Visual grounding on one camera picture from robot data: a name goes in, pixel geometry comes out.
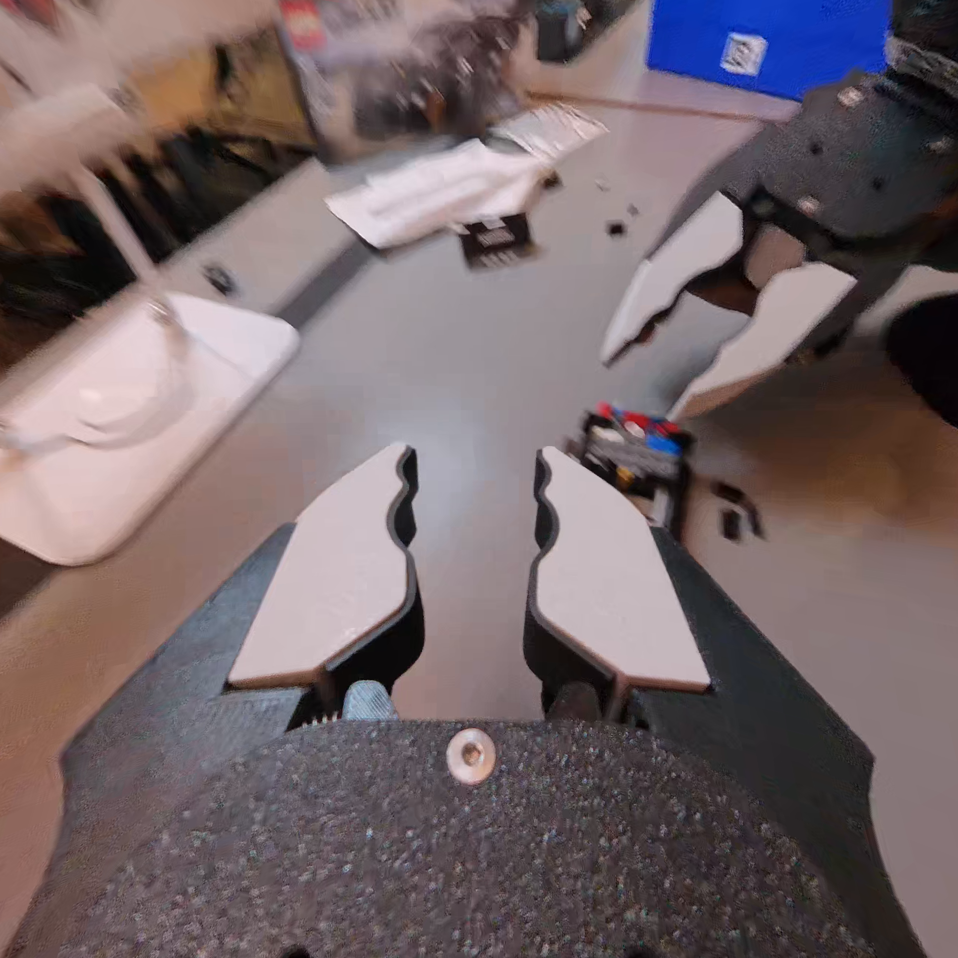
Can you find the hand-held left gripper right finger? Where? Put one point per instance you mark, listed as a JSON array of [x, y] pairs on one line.
[[614, 599]]

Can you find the lego car model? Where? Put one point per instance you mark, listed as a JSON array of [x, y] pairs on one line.
[[636, 464]]

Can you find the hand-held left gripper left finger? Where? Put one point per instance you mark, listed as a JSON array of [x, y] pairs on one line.
[[337, 591]]

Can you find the black lego slope piece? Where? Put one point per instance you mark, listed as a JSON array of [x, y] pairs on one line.
[[731, 492], [756, 522], [731, 524]]

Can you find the blue plastic bin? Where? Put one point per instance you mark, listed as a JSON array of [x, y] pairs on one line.
[[786, 45]]

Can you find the white numbered paper bag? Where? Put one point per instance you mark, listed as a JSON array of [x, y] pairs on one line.
[[434, 194]]

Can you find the tiny black lego part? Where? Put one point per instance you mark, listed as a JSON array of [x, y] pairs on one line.
[[219, 278]]

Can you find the black stickered lego panel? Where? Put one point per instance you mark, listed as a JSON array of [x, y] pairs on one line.
[[495, 241]]

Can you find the lego set box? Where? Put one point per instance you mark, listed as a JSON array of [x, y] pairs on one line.
[[389, 67]]

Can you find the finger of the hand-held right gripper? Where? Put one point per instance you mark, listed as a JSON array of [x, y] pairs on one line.
[[786, 322], [673, 262]]

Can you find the white book stand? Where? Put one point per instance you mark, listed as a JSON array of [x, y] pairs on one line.
[[135, 419]]

